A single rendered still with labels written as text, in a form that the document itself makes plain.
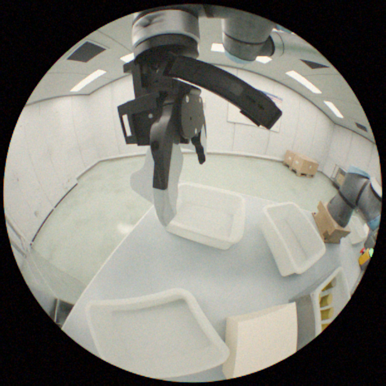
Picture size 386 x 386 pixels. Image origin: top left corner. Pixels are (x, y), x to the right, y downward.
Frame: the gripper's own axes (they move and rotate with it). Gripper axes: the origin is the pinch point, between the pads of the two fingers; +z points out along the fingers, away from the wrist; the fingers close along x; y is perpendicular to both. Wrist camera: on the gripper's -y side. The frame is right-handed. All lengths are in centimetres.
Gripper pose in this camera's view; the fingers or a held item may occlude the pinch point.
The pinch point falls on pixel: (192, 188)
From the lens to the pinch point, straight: 18.2
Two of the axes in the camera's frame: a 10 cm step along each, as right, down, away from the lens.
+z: 0.4, 7.2, 7.0
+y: -9.4, -2.1, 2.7
